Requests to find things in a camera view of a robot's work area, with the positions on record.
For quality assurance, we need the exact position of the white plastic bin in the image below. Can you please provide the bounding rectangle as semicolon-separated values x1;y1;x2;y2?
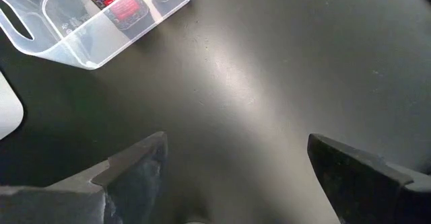
0;71;25;141

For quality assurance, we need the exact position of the clear plastic bin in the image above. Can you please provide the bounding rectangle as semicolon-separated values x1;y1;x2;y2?
0;0;196;71

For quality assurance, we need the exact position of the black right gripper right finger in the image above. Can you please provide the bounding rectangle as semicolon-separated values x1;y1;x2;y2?
306;133;431;224

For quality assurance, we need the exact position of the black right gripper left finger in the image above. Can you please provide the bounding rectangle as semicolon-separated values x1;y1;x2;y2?
0;130;168;224

